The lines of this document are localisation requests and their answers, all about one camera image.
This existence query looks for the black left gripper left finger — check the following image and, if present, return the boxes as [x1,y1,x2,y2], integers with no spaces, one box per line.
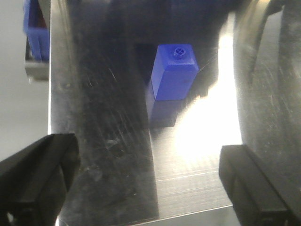
[0,133,80,226]

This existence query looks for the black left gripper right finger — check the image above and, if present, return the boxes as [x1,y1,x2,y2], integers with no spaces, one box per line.
[219,145,301,226]

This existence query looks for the far left blue bin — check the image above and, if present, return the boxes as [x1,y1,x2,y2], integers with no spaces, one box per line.
[23,0,50,62]

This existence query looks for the blue plastic part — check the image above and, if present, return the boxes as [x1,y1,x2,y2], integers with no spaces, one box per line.
[151,44,199,101]

